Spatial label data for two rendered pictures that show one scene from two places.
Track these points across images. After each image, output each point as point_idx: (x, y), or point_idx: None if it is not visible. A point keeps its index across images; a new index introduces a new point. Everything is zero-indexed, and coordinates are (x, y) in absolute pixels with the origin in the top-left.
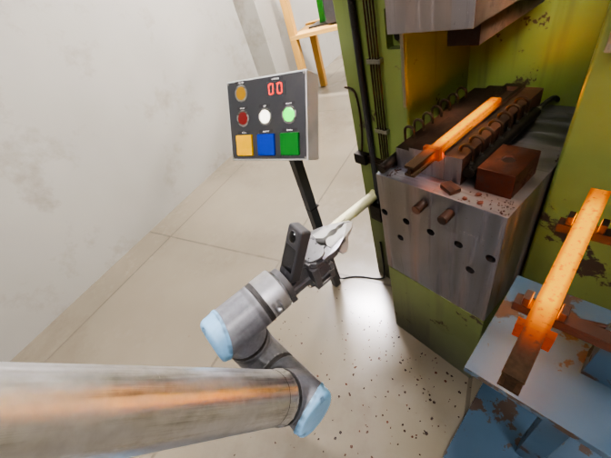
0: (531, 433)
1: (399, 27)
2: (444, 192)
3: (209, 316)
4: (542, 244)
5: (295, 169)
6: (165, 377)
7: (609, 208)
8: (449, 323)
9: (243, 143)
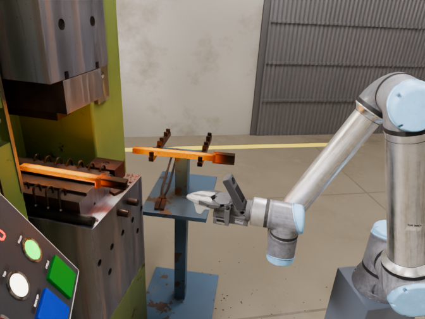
0: (184, 266)
1: (74, 106)
2: (119, 193)
3: (296, 209)
4: None
5: None
6: (322, 150)
7: None
8: (136, 300)
9: None
